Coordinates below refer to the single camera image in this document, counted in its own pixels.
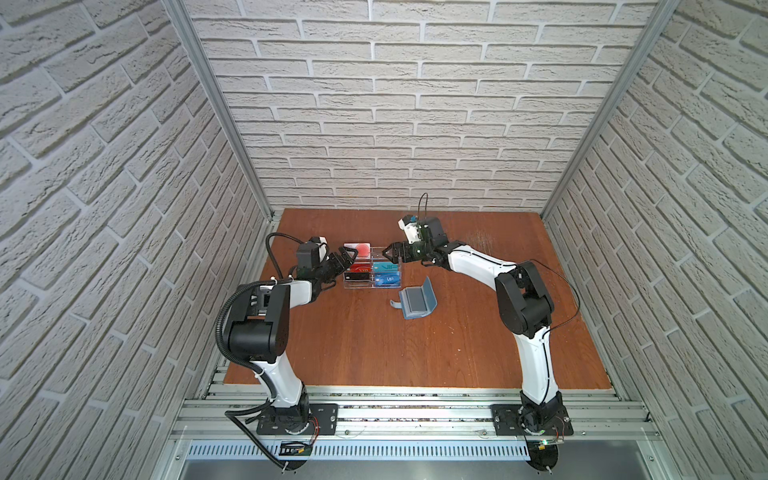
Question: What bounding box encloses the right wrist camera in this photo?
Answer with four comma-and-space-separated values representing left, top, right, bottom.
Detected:
398, 215, 422, 244

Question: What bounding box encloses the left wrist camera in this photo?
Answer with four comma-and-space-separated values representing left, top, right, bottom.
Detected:
310, 236, 328, 262

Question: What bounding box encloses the red white card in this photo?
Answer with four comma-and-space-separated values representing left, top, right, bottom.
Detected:
343, 243, 371, 262

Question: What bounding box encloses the left black corrugated cable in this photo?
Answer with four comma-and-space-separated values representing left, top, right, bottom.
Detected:
214, 232, 307, 472

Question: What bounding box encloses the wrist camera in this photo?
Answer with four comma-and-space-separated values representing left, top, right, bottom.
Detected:
310, 236, 328, 262
398, 215, 422, 244

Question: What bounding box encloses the aluminium rail frame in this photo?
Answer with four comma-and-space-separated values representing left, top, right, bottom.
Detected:
170, 383, 661, 441

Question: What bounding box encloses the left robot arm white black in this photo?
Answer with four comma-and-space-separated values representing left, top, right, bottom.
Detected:
214, 237, 358, 433

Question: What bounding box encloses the red black cards stack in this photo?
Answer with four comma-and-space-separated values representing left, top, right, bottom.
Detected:
343, 261, 373, 289

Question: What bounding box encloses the clear acrylic card organizer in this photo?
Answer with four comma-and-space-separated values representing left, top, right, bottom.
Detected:
343, 243, 402, 289

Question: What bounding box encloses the teal blue cards stack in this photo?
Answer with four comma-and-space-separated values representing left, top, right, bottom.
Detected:
372, 261, 401, 288

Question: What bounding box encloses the blue leather card holder wallet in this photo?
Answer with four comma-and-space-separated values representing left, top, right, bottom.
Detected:
390, 277, 438, 320

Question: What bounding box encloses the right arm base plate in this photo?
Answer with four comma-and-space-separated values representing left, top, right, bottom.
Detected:
490, 404, 574, 437

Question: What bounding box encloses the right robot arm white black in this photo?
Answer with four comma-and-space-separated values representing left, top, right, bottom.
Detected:
383, 215, 564, 434

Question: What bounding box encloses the right thin black cable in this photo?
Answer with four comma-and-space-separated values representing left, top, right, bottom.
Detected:
417, 192, 582, 332

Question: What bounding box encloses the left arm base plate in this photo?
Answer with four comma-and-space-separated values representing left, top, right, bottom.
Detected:
256, 403, 339, 436

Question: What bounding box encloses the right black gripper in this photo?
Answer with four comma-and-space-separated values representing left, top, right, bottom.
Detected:
383, 240, 434, 264

